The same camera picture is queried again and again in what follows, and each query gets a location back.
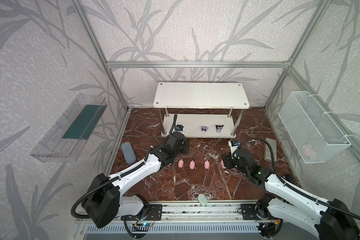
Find pink pig toy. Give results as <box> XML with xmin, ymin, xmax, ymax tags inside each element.
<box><xmin>189</xmin><ymin>161</ymin><xmax>196</xmax><ymax>170</ymax></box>
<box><xmin>204</xmin><ymin>161</ymin><xmax>210</xmax><ymax>170</ymax></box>
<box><xmin>178</xmin><ymin>159</ymin><xmax>184</xmax><ymax>168</ymax></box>
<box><xmin>221</xmin><ymin>160</ymin><xmax>226</xmax><ymax>169</ymax></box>

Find pink toy in basket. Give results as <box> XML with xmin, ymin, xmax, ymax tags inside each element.
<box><xmin>302</xmin><ymin>144</ymin><xmax>317</xmax><ymax>159</ymax></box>

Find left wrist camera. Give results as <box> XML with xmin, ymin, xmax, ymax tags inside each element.
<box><xmin>176</xmin><ymin>125</ymin><xmax>184</xmax><ymax>132</ymax></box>

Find black purple figurine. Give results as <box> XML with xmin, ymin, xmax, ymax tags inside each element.
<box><xmin>216</xmin><ymin>125</ymin><xmax>224</xmax><ymax>133</ymax></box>

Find green circuit board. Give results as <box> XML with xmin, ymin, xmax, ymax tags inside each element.
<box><xmin>132</xmin><ymin>222</ymin><xmax>154</xmax><ymax>232</ymax></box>

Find white two-tier shelf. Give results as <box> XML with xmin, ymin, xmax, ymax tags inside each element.
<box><xmin>154</xmin><ymin>83</ymin><xmax>250</xmax><ymax>139</ymax></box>

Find clear plastic wall bin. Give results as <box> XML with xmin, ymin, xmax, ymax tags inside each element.
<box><xmin>30</xmin><ymin>94</ymin><xmax>108</xmax><ymax>163</ymax></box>

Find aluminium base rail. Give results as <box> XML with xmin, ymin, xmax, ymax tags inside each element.
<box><xmin>74</xmin><ymin>200</ymin><xmax>289</xmax><ymax>224</ymax></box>

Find pale green oval object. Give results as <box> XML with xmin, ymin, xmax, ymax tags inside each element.
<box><xmin>198</xmin><ymin>194</ymin><xmax>208</xmax><ymax>207</ymax></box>

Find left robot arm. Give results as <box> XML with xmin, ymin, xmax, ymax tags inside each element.
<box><xmin>71</xmin><ymin>132</ymin><xmax>189</xmax><ymax>228</ymax></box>

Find grey glasses case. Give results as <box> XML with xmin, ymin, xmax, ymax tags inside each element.
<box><xmin>263</xmin><ymin>137</ymin><xmax>277</xmax><ymax>162</ymax></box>

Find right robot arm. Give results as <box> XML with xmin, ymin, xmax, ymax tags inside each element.
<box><xmin>222</xmin><ymin>149</ymin><xmax>360</xmax><ymax>240</ymax></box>

